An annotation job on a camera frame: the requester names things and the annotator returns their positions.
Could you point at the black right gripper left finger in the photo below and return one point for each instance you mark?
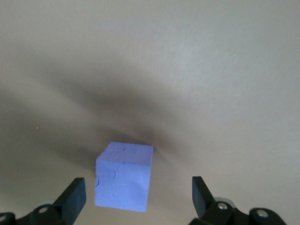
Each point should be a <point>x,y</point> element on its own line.
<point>68,206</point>

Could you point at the purple foam cube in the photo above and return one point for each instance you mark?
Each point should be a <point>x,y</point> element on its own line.
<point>123,180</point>

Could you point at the brown table cover sheet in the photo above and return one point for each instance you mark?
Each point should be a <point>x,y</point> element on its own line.
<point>187,58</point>

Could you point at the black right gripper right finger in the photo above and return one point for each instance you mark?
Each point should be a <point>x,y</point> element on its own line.
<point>206,208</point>

